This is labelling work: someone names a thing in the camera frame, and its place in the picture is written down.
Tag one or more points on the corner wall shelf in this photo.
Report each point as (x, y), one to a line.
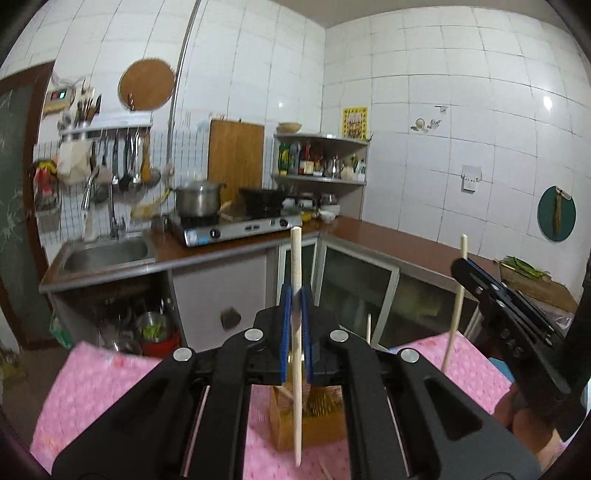
(321, 158)

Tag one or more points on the wooden chopstick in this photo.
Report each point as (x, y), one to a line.
(369, 328)
(457, 311)
(296, 343)

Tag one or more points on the steel gas stove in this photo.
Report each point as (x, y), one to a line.
(199, 231)

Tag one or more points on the steel faucet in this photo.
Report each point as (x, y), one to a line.
(116, 227)

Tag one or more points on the wooden chopstick in holder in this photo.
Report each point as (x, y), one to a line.
(369, 328)

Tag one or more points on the right hand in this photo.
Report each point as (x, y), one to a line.
(531, 431)

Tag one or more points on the red basin under sink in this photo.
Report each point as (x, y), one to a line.
(161, 349)

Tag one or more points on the wall utensil rack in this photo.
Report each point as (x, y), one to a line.
(107, 148)

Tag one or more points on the wooden cutting board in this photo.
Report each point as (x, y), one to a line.
(235, 156)

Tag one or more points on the steel cooking pot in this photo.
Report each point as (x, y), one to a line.
(199, 198)

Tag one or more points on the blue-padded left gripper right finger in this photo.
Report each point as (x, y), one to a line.
(320, 362)

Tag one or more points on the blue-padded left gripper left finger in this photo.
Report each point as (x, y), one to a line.
(271, 359)

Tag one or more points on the pink floral tablecloth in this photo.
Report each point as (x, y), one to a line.
(92, 379)

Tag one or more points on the black wok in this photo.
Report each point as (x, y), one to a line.
(262, 203)

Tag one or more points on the steel sink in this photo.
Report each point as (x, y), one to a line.
(107, 254)

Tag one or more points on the golden perforated utensil holder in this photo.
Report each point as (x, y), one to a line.
(323, 416)

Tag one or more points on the yellow red wall poster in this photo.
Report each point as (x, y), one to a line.
(355, 123)

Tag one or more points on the green round wall board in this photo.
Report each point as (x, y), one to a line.
(556, 214)

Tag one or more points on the kitchen counter cabinet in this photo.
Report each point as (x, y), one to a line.
(213, 291)

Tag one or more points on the wooden crate with greens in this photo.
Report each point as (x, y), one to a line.
(542, 289)

